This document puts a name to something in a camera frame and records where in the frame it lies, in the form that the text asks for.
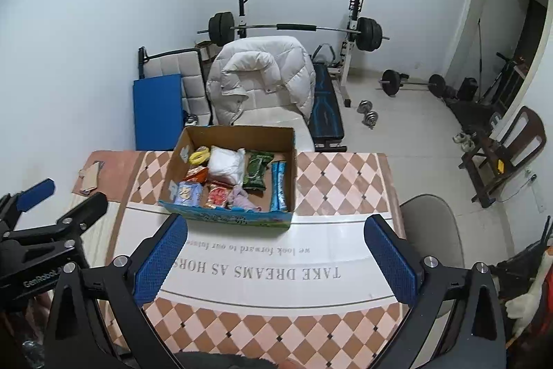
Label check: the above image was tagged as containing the blue stick packet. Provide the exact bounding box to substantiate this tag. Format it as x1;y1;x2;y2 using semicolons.
270;160;289;212

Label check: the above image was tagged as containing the blue folding mat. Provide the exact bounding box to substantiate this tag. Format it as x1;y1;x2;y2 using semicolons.
132;74;183;151

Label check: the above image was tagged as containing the pair of white shoes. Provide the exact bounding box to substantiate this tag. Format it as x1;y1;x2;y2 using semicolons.
453;131;476;152

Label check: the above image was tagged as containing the black speaker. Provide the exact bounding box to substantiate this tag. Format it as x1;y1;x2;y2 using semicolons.
457;77;478;102

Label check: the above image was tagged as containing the white weight rack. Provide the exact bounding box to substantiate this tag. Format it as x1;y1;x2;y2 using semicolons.
235;0;364;109

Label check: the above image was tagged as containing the white office chair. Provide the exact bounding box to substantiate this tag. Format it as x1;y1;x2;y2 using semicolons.
233;105;316;154

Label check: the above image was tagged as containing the grey chair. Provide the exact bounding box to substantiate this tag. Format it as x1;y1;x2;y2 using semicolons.
400;194;466;318

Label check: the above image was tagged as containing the black weight bench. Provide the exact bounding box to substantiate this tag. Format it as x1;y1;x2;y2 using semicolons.
311;44;348;152

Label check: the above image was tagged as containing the short barbell with black plates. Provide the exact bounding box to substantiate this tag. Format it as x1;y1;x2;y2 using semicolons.
379;69;447;98

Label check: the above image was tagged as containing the racked barbell with black plates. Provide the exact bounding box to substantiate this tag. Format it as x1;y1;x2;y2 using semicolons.
198;11;391;52

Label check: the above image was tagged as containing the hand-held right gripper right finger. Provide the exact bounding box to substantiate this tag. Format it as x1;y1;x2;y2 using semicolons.
364;214;507;369

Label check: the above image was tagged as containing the white goose plush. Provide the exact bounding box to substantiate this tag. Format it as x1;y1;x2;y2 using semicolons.
505;252;553;336

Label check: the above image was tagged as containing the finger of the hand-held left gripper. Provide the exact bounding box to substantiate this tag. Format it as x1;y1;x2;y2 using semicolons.
43;192;109;241
0;179;56;223

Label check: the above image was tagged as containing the light blue tissue packet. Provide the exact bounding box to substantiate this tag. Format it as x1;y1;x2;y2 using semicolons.
173;181;204;206

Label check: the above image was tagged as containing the cardboard scrap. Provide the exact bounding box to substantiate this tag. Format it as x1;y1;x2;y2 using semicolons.
78;162;105;195

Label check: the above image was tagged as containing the black exercise equipment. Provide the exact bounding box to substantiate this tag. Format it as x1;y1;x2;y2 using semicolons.
477;51;530;106

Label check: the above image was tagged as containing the red snack packet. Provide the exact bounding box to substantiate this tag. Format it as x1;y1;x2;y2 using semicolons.
205;183;232;209

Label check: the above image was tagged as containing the checked printed tablecloth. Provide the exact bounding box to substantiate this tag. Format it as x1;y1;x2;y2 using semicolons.
110;150;411;369

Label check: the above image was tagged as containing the printed cardboard box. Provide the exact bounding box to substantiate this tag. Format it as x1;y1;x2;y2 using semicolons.
158;125;298;232

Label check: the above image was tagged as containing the orange snack packet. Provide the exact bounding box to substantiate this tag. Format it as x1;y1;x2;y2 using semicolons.
184;166;210;183

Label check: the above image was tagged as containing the beige padded panel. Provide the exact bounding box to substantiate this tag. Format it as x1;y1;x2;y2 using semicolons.
138;46;212;126

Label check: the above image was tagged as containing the white puffer jacket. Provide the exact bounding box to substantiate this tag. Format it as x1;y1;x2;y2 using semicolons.
206;35;317;127

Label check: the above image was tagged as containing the white power strip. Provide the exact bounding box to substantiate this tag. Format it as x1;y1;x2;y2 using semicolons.
525;169;546;215

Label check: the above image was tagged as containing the door frame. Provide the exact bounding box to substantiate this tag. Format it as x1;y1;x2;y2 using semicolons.
445;0;551;123

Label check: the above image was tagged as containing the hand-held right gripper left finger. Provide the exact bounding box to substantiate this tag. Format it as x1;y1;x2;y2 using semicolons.
44;213;188;369

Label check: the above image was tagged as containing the white plastic bag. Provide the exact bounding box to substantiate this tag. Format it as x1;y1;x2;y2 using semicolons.
208;146;246;186

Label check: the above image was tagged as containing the dark wooden chair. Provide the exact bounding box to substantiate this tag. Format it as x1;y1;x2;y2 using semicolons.
459;106;547;209

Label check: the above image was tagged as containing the brown mat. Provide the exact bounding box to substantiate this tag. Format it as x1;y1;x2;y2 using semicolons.
71;150;145;202

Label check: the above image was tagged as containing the black scooter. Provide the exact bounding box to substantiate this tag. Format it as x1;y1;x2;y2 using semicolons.
493;218;553;301

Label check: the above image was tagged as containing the green snack packet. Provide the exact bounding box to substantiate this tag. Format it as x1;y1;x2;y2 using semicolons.
242;150;275;192

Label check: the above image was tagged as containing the purple cloth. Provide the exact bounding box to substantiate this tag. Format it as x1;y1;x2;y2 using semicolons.
227;185;262;212

